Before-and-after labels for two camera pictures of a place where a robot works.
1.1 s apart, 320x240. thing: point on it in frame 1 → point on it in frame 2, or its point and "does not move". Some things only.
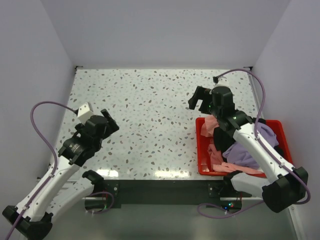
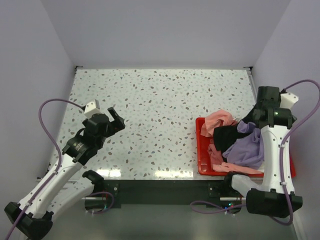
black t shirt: [222, 138] does not move
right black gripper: [201, 93] → [256, 123]
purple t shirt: [238, 154] does not move
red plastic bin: [204, 163] does not move
